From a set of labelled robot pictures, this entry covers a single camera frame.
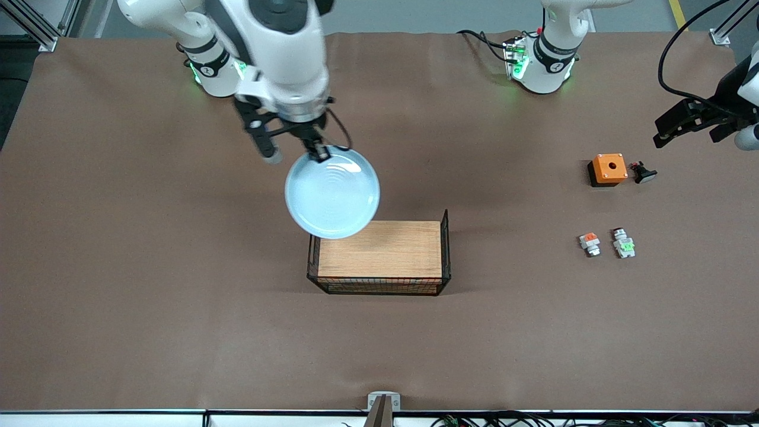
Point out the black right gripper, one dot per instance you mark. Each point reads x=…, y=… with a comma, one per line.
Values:
x=310, y=133

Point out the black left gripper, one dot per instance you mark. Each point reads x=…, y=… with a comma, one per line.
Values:
x=724, y=94

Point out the light blue round plate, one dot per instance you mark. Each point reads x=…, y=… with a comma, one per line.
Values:
x=332, y=196

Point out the red button green contact block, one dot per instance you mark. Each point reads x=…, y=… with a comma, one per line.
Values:
x=624, y=244

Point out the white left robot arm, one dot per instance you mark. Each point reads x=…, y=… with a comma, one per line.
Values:
x=548, y=65

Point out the green-lit arm base box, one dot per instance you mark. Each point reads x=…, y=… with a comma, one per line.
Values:
x=516, y=59

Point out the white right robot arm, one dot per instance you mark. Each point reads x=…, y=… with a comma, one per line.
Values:
x=284, y=53

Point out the black push button head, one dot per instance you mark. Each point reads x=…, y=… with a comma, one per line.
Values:
x=643, y=174

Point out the brown table cover sheet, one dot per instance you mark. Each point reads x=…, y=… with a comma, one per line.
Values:
x=178, y=332

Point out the orange button enclosure box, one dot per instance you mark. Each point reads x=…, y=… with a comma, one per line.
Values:
x=609, y=168

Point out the aluminium frame profile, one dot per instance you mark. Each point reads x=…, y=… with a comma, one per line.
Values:
x=726, y=29
x=35, y=29

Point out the button switch orange contact block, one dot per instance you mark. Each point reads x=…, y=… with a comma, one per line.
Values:
x=590, y=243

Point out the grey metal camera mount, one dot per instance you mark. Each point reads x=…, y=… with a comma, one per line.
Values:
x=383, y=403

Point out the white table edge rail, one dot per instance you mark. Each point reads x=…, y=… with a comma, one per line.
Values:
x=107, y=418

